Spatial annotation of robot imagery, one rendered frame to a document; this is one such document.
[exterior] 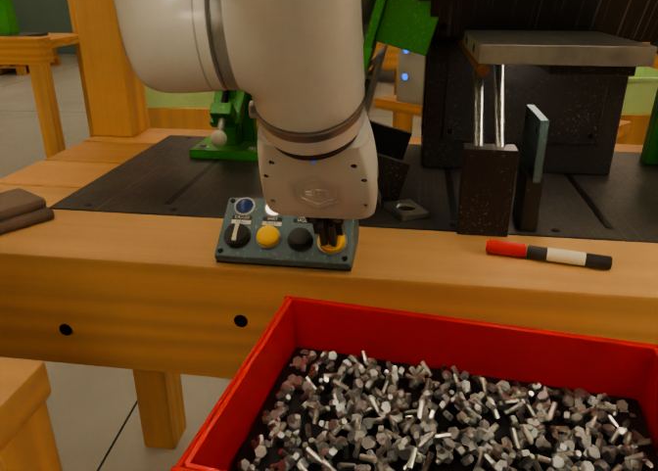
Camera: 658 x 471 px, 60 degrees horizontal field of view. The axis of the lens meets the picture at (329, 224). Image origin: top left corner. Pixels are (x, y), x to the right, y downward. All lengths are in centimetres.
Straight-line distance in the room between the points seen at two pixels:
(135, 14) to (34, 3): 1207
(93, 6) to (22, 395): 88
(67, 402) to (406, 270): 153
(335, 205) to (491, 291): 20
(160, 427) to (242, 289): 110
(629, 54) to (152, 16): 43
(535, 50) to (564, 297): 24
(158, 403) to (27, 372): 106
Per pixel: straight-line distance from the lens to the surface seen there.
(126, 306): 70
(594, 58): 61
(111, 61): 130
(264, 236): 61
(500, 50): 59
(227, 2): 36
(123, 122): 131
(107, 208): 84
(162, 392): 162
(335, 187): 48
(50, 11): 1231
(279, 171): 47
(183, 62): 38
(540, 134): 70
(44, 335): 78
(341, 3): 35
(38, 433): 65
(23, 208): 81
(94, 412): 193
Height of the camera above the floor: 118
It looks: 23 degrees down
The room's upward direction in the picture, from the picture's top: straight up
